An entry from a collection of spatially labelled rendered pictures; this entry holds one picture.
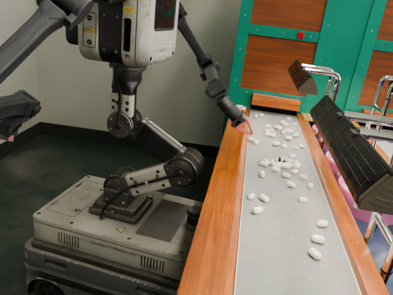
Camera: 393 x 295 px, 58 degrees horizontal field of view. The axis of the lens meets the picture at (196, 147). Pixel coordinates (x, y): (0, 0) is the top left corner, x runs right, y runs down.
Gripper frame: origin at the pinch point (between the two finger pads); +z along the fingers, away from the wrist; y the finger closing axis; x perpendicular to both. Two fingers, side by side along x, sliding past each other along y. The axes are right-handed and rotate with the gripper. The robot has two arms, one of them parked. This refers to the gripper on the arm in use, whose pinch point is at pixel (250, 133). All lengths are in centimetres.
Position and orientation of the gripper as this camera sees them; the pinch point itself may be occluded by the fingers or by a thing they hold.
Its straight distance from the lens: 155.4
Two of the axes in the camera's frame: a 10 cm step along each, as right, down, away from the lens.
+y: 1.7, -3.4, 9.3
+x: -7.3, 5.9, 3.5
